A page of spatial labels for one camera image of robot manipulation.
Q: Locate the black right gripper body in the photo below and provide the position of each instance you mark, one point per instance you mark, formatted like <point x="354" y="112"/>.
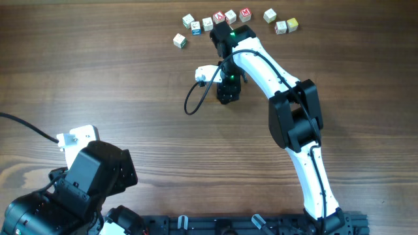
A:
<point x="231" y="83"/>

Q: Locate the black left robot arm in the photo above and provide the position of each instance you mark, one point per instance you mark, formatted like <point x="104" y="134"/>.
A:
<point x="72" y="201"/>

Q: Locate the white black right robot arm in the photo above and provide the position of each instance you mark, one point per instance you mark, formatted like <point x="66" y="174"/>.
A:
<point x="294" y="118"/>

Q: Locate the plain wooden picture block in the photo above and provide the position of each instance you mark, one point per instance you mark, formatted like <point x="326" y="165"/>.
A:
<point x="207" y="24"/>

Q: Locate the green-sided wooden block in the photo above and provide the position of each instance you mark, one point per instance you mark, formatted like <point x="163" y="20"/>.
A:
<point x="179" y="41"/>

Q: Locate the blue-sided wooden block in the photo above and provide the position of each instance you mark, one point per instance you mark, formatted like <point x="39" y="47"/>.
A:
<point x="195" y="28"/>

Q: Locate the red letter A block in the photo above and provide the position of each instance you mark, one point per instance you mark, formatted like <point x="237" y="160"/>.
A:
<point x="218" y="17"/>

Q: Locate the wooden block beside A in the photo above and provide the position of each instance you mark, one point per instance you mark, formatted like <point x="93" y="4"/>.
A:
<point x="230" y="17"/>

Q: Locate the red letter M block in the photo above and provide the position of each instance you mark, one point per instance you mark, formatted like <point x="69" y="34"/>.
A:
<point x="245" y="14"/>

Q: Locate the green-edged wooden block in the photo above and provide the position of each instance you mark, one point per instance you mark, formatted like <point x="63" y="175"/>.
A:
<point x="187" y="20"/>

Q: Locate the red-sided wooden block right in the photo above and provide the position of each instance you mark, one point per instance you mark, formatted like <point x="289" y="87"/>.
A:
<point x="280" y="27"/>

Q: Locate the plain wooden block right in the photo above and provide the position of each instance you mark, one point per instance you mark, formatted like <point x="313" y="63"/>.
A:
<point x="269" y="15"/>

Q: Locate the yellow wooden block right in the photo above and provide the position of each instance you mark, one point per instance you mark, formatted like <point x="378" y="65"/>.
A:
<point x="292" y="25"/>

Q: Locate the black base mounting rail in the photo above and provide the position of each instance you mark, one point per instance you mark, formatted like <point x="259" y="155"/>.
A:
<point x="248" y="225"/>

